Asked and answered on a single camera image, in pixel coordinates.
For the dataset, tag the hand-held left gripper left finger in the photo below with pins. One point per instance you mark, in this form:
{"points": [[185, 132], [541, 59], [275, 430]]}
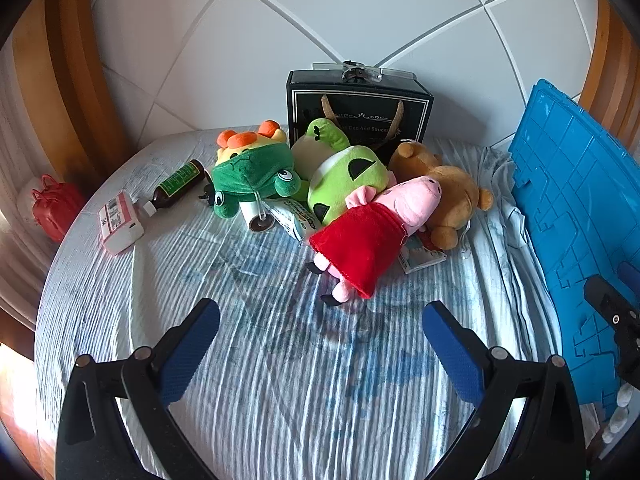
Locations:
{"points": [[190, 355]]}

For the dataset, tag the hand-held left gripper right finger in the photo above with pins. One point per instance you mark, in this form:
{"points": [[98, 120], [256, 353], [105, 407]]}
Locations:
{"points": [[452, 355]]}

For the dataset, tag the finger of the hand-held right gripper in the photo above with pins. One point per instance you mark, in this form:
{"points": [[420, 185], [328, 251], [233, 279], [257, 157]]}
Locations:
{"points": [[607, 302], [631, 276]]}

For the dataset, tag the blue plastic crate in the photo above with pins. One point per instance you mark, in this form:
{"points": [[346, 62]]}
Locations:
{"points": [[565, 200]]}

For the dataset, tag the pink pig plush red dress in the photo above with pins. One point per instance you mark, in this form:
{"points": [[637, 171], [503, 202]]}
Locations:
{"points": [[360, 240]]}

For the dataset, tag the brown bear plush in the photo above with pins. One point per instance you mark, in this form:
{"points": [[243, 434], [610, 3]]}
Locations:
{"points": [[450, 195]]}

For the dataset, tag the yellow plush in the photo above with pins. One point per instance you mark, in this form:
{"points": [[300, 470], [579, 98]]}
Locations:
{"points": [[250, 172]]}

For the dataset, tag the light green frog plush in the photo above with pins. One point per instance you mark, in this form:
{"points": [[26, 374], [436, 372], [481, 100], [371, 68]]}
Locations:
{"points": [[330, 195]]}

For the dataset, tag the striped white blue desktop cloth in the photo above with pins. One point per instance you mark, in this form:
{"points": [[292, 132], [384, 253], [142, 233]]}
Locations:
{"points": [[250, 310]]}

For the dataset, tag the person's right hand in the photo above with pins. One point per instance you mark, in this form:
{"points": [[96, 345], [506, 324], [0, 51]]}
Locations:
{"points": [[619, 402]]}

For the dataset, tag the paper hang tags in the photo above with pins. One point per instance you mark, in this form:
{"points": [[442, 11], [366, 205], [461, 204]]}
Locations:
{"points": [[420, 260]]}

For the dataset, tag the pink tissue packet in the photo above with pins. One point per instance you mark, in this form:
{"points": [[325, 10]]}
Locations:
{"points": [[120, 220]]}

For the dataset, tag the white roll brown end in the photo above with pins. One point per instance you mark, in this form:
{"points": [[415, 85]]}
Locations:
{"points": [[252, 212]]}

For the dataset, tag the brown bottle green label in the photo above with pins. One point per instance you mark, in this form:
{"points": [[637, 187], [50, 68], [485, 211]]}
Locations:
{"points": [[175, 185]]}

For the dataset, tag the printed white packet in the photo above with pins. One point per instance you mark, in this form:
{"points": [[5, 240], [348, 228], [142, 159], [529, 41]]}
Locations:
{"points": [[295, 220]]}

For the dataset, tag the red bag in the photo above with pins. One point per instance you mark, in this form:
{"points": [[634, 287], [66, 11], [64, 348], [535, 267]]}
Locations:
{"points": [[55, 210]]}

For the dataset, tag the black gift box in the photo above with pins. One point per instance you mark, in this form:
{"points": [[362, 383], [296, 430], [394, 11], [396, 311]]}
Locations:
{"points": [[310, 95]]}

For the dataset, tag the wooden door frame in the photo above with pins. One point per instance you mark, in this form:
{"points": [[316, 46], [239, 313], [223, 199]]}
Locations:
{"points": [[600, 60], [70, 85]]}

